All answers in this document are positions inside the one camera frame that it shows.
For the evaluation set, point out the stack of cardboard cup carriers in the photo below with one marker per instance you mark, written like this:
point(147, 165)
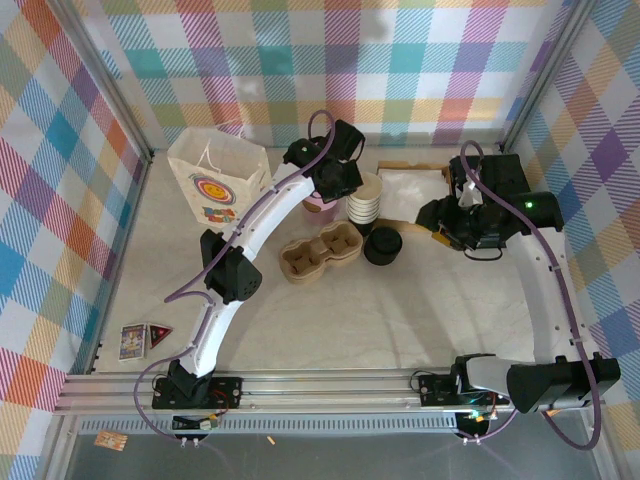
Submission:
point(305, 260)

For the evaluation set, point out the white printed paper bag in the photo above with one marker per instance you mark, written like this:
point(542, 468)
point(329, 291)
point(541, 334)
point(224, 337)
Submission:
point(220, 165)

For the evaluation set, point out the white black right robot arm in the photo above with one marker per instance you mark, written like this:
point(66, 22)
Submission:
point(545, 300)

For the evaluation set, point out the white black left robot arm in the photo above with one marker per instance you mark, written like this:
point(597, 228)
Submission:
point(270, 210)

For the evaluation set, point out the stack of paper cups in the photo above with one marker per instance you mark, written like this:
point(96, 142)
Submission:
point(365, 200)

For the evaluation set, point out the pink straw canister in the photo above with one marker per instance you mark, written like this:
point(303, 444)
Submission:
point(320, 212)

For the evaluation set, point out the brown cardboard napkin tray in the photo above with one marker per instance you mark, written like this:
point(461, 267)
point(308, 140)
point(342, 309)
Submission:
point(400, 225)

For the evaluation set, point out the black hard case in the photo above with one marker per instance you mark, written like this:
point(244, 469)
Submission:
point(500, 172)

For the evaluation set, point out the stack of white napkins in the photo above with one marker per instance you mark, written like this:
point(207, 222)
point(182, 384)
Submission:
point(405, 192)

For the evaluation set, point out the stack of black lids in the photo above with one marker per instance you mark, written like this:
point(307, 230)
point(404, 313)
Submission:
point(382, 245)

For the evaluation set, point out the black yellow power connector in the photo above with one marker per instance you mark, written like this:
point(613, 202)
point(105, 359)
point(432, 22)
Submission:
point(205, 424)
point(475, 416)

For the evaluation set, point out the orange sticker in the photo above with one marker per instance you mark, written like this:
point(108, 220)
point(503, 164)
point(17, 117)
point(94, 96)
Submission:
point(111, 440)
point(553, 413)

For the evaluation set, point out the black red triangle sticker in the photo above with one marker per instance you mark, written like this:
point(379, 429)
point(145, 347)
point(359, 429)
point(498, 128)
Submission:
point(159, 336)

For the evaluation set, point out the colourful small card box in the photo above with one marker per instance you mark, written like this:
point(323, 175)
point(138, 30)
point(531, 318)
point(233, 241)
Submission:
point(132, 342)

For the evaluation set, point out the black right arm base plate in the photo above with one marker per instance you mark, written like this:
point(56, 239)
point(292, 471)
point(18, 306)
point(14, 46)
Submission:
point(432, 387)

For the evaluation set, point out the aluminium frame post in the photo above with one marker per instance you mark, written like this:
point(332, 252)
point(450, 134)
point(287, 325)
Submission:
point(547, 75)
point(106, 75)

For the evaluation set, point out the aluminium front rail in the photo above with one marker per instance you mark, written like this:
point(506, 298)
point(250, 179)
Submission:
point(325, 395)

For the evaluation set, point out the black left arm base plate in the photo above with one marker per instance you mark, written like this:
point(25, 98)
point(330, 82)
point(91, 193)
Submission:
point(227, 390)

